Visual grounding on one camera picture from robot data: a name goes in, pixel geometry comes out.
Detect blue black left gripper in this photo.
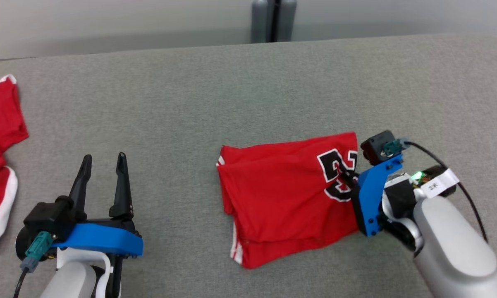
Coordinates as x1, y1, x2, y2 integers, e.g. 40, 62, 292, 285
51, 152, 144, 259

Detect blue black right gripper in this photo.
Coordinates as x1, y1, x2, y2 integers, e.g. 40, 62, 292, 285
340, 154, 403, 238

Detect red white jersey shirt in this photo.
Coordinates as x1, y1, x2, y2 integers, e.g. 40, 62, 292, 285
216, 132, 363, 269

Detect red white jersey shorts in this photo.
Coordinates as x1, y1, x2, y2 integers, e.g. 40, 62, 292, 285
0, 74, 29, 258

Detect white paper label strip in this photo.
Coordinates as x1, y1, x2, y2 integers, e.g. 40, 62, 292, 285
420, 168, 461, 200

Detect right camera cable teal plug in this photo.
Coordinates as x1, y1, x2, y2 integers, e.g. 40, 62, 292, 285
383, 138, 489, 244

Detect camera cable teal plug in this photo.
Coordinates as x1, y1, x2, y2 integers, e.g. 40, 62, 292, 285
383, 138, 489, 244
12, 231, 54, 298

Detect left camera cable teal plug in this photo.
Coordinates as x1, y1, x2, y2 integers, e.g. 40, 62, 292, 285
12, 231, 54, 298

